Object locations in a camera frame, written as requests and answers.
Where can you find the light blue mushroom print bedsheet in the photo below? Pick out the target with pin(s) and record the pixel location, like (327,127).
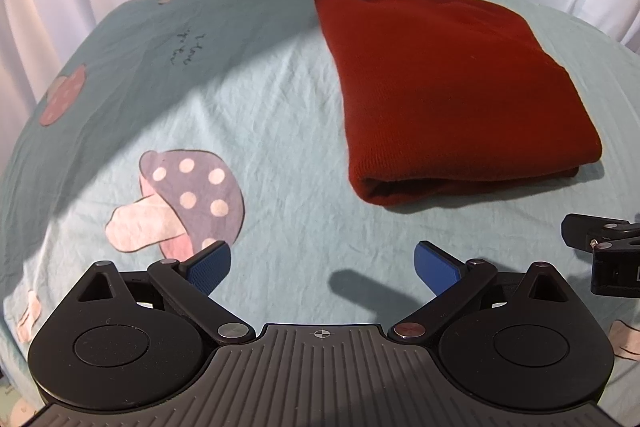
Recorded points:
(280,117)

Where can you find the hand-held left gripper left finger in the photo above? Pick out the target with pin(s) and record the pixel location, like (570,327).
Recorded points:
(210,264)

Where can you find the red knit sweater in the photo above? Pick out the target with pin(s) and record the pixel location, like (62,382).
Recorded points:
(440,97)

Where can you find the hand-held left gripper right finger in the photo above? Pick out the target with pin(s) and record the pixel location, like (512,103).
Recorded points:
(436,268)

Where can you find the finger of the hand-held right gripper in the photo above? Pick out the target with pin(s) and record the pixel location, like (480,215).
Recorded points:
(582,229)

